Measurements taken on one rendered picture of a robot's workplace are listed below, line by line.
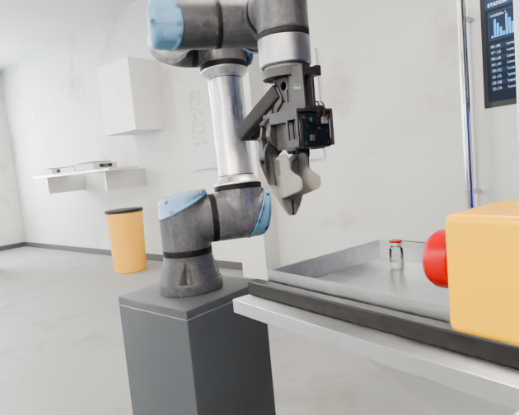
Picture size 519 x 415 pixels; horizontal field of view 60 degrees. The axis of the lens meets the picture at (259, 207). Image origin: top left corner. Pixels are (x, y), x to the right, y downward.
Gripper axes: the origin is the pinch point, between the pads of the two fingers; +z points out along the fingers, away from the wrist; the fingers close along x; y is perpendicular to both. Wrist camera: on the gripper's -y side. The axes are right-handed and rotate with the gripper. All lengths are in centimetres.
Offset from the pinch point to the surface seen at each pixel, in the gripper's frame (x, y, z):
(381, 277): 9.6, 9.1, 11.9
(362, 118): 248, -183, -35
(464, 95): 84, -15, -21
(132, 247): 145, -429, 71
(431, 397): -2.0, 23.8, 21.2
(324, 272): 5.9, 0.8, 11.4
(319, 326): -10.5, 15.4, 12.3
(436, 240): -18.9, 35.6, -0.8
